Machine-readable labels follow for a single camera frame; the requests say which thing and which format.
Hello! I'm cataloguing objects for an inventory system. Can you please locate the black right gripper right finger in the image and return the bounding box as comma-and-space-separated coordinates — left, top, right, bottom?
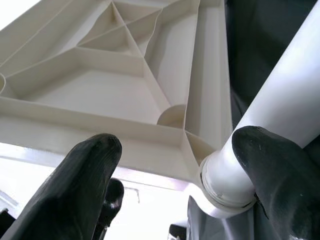
231, 125, 320, 240

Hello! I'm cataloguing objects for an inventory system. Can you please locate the black tablecloth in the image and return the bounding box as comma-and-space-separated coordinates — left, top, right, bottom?
184, 0, 320, 240

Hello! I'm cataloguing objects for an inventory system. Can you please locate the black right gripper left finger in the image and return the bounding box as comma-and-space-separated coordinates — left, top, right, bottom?
4, 133, 123, 240

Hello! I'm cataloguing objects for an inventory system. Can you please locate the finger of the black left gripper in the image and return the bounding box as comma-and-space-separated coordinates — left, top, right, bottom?
96, 177, 125, 240

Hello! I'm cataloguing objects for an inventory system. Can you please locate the white plastic table leg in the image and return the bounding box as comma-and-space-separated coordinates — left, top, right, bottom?
198, 0, 320, 220

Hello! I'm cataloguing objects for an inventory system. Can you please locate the white plastic table top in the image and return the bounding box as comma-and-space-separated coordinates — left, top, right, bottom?
0, 0, 233, 193

